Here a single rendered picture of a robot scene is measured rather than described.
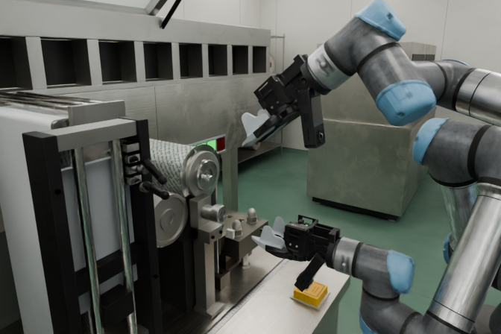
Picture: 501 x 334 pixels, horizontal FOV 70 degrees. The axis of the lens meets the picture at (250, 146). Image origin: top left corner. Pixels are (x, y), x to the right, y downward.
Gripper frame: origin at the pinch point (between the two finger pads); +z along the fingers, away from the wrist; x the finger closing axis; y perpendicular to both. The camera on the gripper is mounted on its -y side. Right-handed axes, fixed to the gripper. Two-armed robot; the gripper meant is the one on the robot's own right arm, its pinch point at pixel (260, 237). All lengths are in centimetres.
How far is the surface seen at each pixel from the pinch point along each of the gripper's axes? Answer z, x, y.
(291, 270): -0.3, -17.7, -19.0
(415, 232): -5, -255, -109
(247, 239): 9.5, -8.3, -7.4
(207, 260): 8.8, 10.4, -4.2
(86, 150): 14.0, 35.2, 28.3
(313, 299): -12.3, -6.5, -17.0
